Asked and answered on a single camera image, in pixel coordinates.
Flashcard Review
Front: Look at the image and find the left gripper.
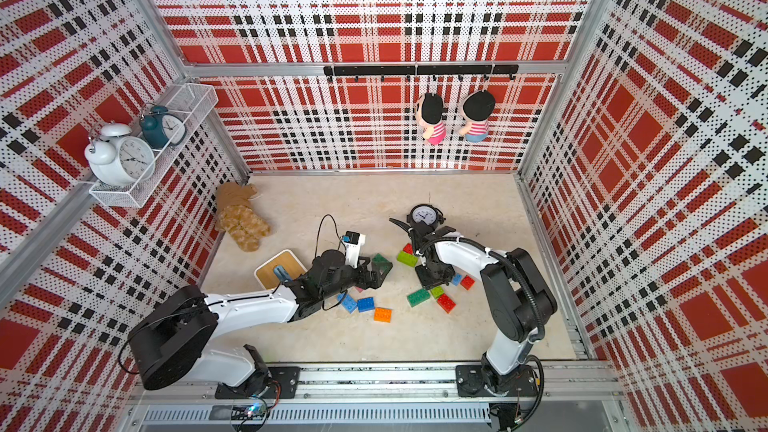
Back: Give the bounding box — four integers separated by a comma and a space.
322, 255, 392, 300

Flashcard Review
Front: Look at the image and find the lime long block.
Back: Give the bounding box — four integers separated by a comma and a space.
397, 251, 419, 268

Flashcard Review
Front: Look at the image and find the lime block small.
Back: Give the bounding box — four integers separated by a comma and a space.
430, 286, 444, 299

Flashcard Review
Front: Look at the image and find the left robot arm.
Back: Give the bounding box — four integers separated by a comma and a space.
125, 250, 393, 398

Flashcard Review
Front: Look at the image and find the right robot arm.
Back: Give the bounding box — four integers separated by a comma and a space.
389, 218, 558, 397

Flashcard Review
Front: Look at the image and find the black round table clock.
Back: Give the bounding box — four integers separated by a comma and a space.
407, 204, 445, 226

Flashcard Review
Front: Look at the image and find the blue square block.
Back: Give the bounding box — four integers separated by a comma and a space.
357, 297, 376, 313

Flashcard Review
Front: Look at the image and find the orange block front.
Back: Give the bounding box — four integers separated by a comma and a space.
373, 307, 392, 323

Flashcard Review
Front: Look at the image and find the light blue block left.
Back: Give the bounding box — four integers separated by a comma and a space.
337, 292, 357, 313

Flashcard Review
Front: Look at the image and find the green block front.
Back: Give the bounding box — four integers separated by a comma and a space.
406, 289, 431, 308

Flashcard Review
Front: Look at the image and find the red block front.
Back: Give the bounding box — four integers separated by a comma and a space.
436, 293, 456, 313

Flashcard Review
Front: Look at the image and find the small red block right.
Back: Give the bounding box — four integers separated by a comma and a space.
460, 276, 475, 290

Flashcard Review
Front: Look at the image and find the white tray with wood lid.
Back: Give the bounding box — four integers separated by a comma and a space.
254, 249, 307, 289

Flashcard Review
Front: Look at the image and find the doll with pink stripes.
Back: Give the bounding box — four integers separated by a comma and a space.
416, 93, 446, 146

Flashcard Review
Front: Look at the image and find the doll with blue shorts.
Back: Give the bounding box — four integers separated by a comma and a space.
459, 90, 496, 143

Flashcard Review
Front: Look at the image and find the brown teddy bear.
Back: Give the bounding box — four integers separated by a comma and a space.
215, 182, 271, 252

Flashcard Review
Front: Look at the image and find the teal alarm clock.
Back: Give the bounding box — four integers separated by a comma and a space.
139, 105, 187, 149

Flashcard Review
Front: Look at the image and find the white alarm clock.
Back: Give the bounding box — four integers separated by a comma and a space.
84, 122, 156, 188

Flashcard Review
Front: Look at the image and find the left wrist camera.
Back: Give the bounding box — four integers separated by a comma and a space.
342, 231, 366, 268

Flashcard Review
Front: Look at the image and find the black hook rail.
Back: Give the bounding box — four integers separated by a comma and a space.
323, 64, 520, 80

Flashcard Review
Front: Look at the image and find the electronics board with wires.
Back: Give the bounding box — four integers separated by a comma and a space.
209, 399, 277, 432

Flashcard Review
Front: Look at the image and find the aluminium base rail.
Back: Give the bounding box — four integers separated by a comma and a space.
118, 360, 633, 431

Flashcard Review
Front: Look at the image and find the white wire shelf basket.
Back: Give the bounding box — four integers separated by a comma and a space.
84, 82, 218, 208

